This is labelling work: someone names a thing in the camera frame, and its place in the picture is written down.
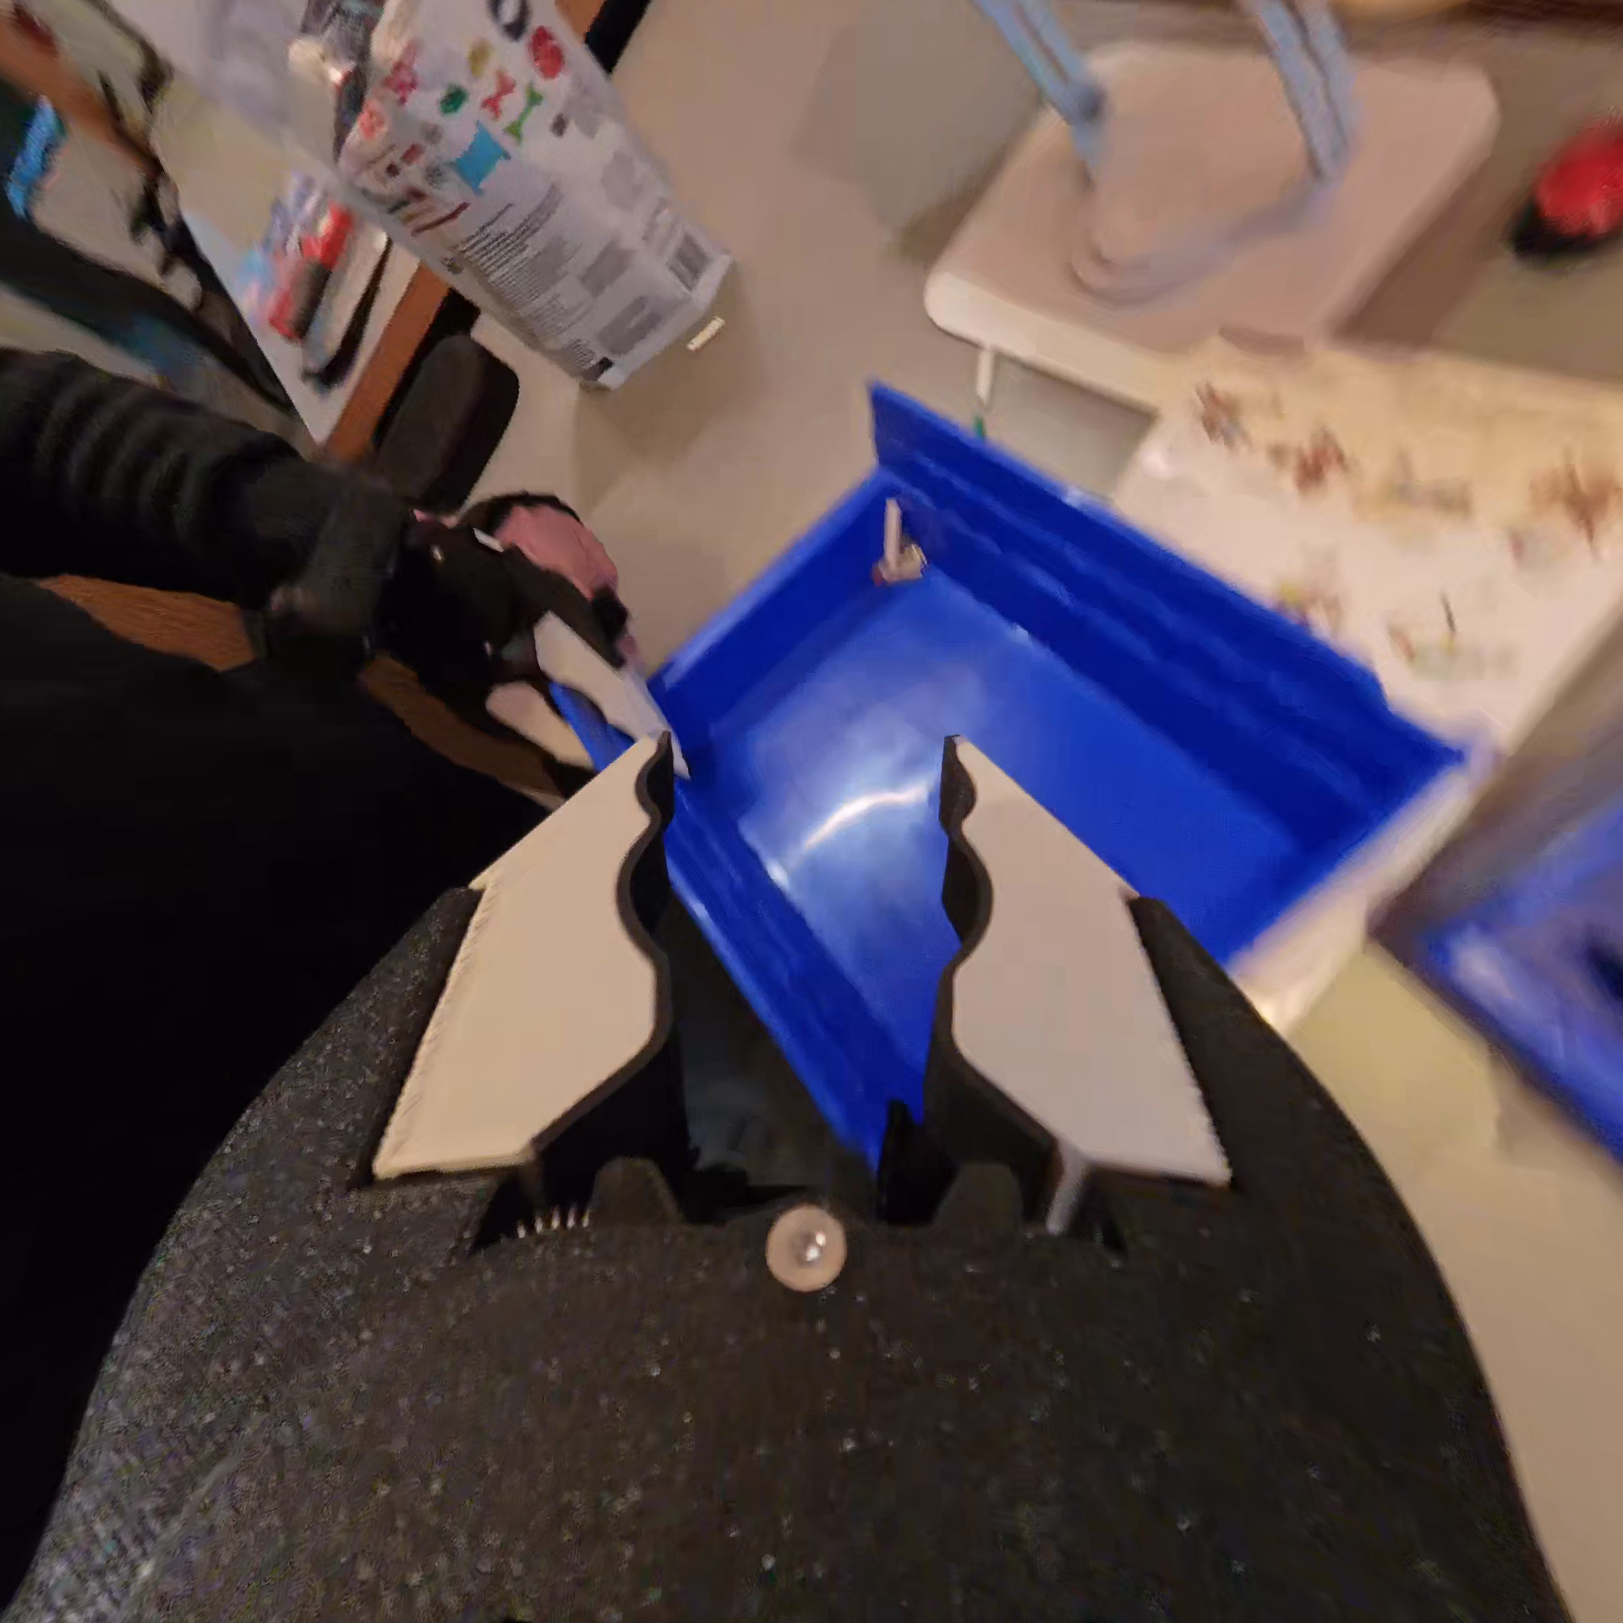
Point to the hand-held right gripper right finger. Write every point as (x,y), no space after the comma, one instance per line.
(1077,1013)

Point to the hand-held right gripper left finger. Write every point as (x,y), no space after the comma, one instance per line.
(532,988)

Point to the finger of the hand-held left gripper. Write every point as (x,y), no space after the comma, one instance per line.
(526,720)
(601,690)

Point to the blue plastic bin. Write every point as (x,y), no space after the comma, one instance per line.
(1077,710)
(1534,964)

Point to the printed toy parts bag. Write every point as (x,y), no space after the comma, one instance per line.
(532,189)

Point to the person's left forearm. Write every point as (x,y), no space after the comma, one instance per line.
(151,469)

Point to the person's left hand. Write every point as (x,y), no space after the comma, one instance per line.
(564,552)

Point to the black chair armrest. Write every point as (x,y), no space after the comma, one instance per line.
(443,418)

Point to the red and black hand tool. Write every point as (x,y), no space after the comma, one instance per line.
(309,266)

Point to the illustrated instruction sheet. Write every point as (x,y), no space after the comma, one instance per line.
(1394,431)

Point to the red and black round object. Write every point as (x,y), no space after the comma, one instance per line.
(1577,197)

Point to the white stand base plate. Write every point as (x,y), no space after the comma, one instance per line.
(1394,140)

